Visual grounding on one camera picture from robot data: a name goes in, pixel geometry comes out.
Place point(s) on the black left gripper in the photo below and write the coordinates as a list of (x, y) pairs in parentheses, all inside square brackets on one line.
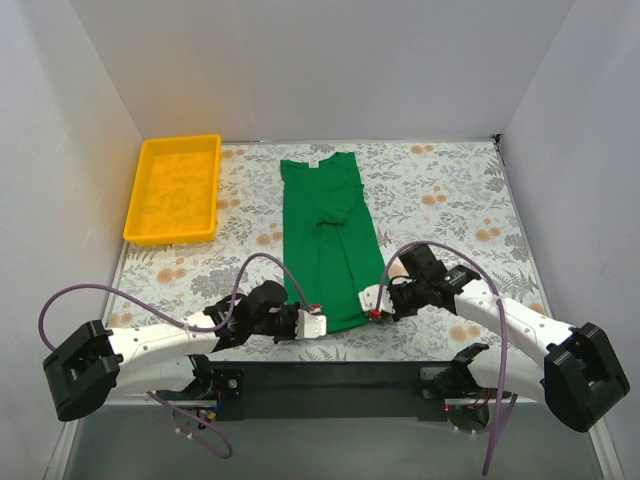
[(288, 324)]

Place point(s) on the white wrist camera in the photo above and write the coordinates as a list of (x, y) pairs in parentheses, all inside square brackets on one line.
[(376, 302), (311, 323)]

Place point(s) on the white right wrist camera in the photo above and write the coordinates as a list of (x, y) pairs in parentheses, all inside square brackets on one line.
[(376, 302)]

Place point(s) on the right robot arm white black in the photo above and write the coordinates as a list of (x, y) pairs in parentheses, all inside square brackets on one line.
[(573, 370)]

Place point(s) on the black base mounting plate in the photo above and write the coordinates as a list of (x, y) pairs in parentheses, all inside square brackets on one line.
[(420, 390)]

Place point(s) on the green t shirt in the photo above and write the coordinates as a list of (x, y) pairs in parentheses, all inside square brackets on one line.
[(329, 240)]

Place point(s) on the floral table mat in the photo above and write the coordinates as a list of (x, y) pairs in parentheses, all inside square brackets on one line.
[(455, 194)]

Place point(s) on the yellow plastic tray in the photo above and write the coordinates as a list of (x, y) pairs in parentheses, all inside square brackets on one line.
[(175, 190)]

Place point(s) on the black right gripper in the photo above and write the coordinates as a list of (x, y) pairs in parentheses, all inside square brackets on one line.
[(401, 298)]

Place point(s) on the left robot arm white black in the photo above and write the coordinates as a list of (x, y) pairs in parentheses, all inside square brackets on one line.
[(96, 363)]

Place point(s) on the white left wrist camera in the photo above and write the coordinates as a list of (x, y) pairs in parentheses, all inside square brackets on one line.
[(311, 323)]

